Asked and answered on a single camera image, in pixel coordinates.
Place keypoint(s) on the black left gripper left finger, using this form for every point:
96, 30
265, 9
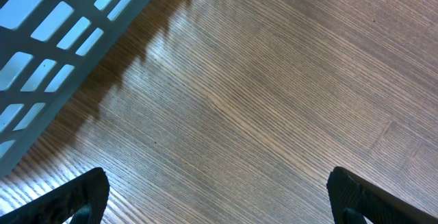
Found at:
81, 200

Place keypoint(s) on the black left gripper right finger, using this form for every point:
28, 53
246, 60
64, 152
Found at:
355, 200

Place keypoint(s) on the grey plastic mesh basket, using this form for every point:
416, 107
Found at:
48, 47

